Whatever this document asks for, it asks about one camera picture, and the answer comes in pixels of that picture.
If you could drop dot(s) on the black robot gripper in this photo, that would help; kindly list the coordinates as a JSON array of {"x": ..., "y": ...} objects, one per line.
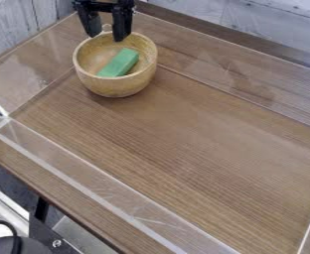
[{"x": 120, "y": 8}]

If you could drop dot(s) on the green rectangular block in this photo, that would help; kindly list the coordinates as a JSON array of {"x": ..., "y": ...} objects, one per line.
[{"x": 120, "y": 64}]

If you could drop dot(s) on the brown wooden bowl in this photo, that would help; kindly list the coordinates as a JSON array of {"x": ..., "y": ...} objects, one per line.
[{"x": 95, "y": 52}]

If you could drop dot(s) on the black table leg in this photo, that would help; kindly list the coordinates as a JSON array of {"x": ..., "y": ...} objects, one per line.
[{"x": 41, "y": 210}]

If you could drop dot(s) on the clear acrylic tray enclosure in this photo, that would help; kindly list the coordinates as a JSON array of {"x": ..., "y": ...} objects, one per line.
[{"x": 194, "y": 167}]

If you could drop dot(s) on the black metal bracket with screw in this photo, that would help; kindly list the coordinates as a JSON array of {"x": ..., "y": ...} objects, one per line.
[{"x": 49, "y": 238}]

